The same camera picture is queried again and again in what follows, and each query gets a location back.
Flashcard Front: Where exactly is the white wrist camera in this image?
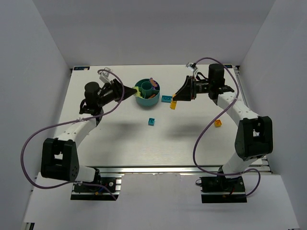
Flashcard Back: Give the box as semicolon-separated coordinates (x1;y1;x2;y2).
186;62;198;77
97;67;112;83

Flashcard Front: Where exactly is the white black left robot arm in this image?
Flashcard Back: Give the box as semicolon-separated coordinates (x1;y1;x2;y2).
41;79;137;184

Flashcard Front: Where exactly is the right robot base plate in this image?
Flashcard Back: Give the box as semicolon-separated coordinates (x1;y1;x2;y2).
195;176;247;204

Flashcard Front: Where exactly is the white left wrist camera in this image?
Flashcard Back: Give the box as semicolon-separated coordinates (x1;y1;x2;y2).
97;67;112;83

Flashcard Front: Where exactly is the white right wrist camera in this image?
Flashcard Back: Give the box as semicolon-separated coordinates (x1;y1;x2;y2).
186;62;198;77

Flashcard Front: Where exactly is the aluminium right table rail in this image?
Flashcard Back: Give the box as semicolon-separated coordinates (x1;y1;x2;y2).
234;65;273;172

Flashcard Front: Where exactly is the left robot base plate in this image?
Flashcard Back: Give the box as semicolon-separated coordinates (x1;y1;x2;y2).
71;176;121;201

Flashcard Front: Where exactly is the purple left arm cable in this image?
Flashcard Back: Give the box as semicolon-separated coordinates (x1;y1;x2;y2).
20;69;125;201

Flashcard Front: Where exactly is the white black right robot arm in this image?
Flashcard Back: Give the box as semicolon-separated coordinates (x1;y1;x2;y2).
170;63;273;179

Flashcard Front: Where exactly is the aluminium front table rail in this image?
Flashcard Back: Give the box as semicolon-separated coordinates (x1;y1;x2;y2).
45;165;273;174

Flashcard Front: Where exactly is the left blue corner label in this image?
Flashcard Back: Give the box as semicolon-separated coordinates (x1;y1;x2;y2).
73;66;90;71

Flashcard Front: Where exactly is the yellow small lego brick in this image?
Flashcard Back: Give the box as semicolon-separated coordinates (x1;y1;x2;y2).
214;119;222;127

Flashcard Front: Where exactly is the teal long lego brick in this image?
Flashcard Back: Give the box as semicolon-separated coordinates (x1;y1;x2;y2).
161;95;172;103

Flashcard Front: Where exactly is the small teal square lego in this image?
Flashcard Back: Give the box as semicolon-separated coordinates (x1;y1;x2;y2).
148;118;155;126

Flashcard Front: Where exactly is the yellow-orange long lego brick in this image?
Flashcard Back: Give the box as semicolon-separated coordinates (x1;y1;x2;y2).
170;94;177;110

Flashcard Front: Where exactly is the light green small lego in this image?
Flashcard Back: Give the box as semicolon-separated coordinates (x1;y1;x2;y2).
133;86;141;97

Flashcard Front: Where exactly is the aluminium table rail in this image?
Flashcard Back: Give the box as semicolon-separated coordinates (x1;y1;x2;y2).
45;165;273;174
234;65;273;172

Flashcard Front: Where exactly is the teal round divided container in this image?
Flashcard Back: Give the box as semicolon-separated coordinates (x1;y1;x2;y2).
134;79;160;107

